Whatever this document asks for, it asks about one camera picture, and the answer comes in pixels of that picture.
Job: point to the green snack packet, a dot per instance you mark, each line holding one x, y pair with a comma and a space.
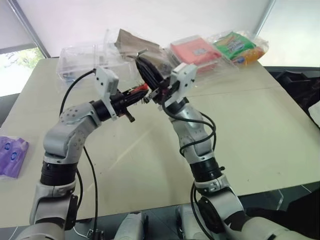
232, 45

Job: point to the grey rounded robot part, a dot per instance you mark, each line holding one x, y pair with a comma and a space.
183, 222
132, 225

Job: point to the purple packet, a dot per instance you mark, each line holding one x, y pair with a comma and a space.
12, 155

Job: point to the brown paper bag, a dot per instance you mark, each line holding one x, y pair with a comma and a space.
136, 42

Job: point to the black furniture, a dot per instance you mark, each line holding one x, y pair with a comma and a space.
295, 85

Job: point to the red packet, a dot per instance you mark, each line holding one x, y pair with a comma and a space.
192, 50

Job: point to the dark window frame bar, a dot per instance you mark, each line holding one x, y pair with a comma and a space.
30, 25
263, 16

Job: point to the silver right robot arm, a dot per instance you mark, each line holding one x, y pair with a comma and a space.
225, 197

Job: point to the orange snack packet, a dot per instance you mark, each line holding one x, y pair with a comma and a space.
253, 56

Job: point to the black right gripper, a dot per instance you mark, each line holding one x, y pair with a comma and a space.
166, 91

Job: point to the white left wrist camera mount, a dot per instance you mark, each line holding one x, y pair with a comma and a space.
103, 80

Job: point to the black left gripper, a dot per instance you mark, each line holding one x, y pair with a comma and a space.
120, 102

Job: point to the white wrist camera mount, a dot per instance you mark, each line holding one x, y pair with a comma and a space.
187, 77
103, 80

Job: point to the clear plastic box with bag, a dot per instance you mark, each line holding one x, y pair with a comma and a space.
112, 50

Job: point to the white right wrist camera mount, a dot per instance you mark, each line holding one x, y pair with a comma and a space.
187, 77

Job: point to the red hex key holder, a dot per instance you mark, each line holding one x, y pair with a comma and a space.
142, 87

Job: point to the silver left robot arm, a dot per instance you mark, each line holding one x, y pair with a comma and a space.
72, 120

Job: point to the clear plastic box with packet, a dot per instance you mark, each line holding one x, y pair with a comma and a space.
212, 66

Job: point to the empty clear plastic box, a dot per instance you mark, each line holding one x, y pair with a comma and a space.
75, 60

